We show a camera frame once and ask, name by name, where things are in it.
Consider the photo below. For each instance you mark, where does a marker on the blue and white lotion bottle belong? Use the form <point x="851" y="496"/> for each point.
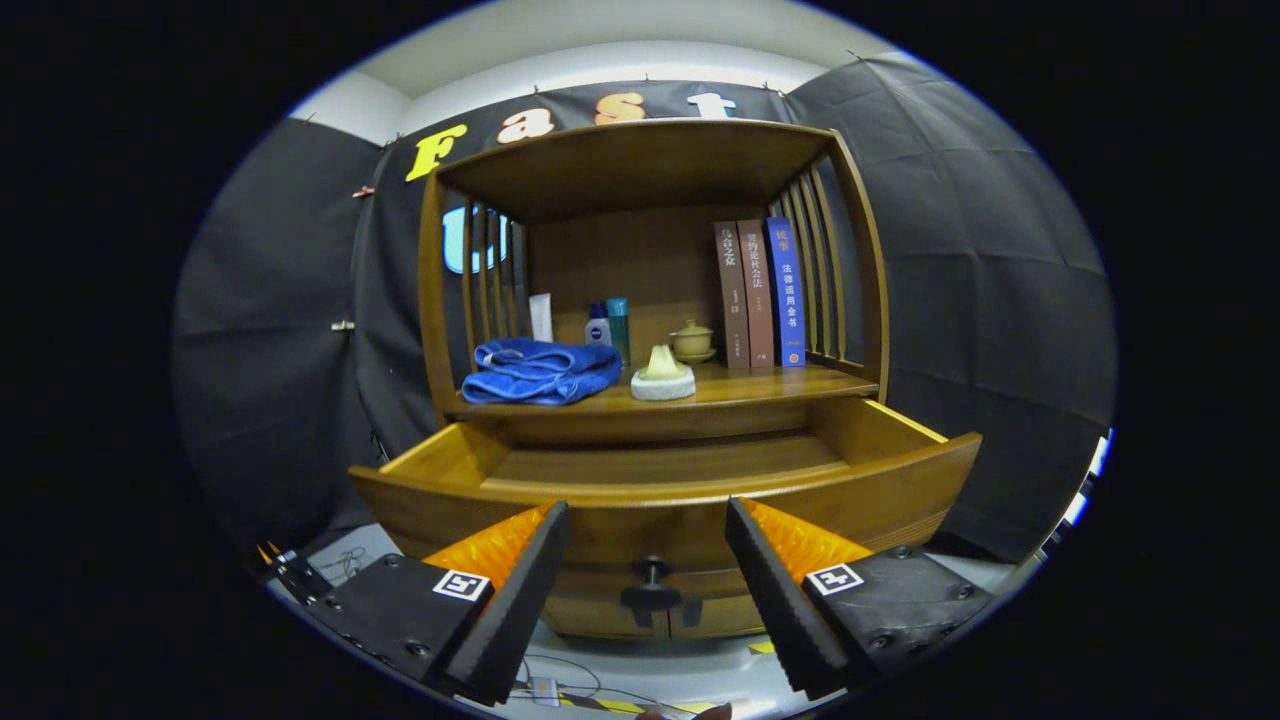
<point x="598" y="330"/>

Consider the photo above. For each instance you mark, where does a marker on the folded blue towel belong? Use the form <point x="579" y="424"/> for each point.
<point x="540" y="372"/>

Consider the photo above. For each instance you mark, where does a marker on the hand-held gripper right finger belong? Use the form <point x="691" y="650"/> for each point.
<point x="775" y="605"/>

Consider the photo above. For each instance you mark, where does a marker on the small white adapter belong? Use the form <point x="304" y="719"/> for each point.
<point x="545" y="691"/>

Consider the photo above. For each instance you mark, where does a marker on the blue book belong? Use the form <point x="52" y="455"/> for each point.
<point x="786" y="290"/>

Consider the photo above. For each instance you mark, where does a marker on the dark brown book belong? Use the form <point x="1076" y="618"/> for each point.
<point x="732" y="295"/>

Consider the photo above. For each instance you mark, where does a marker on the wooden countertop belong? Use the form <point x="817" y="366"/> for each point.
<point x="760" y="385"/>

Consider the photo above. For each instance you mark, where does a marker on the pale green soap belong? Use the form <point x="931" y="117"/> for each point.
<point x="662" y="365"/>

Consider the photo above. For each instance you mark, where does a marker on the beige lidded teacup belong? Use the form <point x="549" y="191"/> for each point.
<point x="692" y="342"/>

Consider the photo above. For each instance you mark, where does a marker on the wooden drawer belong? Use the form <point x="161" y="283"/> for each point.
<point x="650" y="520"/>

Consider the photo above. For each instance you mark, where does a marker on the white tube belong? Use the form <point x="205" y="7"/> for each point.
<point x="541" y="320"/>

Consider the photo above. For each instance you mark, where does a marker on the small black electronic box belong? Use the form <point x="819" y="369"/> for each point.
<point x="298" y="578"/>

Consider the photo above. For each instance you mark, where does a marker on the yellow black striped tape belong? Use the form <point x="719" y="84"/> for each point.
<point x="620" y="706"/>

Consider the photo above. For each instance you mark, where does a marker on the wooden cabinet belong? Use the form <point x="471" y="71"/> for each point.
<point x="640" y="260"/>

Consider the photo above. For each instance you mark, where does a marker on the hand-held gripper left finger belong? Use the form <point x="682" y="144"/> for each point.
<point x="520" y="605"/>

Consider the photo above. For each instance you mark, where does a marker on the reddish brown book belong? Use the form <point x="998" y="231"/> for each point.
<point x="757" y="295"/>

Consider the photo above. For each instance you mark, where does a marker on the wooden cabinet door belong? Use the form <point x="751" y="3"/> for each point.
<point x="600" y="620"/>
<point x="725" y="618"/>

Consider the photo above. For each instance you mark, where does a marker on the teal bottle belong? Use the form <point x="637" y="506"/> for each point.
<point x="619" y="325"/>

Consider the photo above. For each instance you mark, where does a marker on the black backdrop cloth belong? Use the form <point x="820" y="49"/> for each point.
<point x="1000" y="300"/>

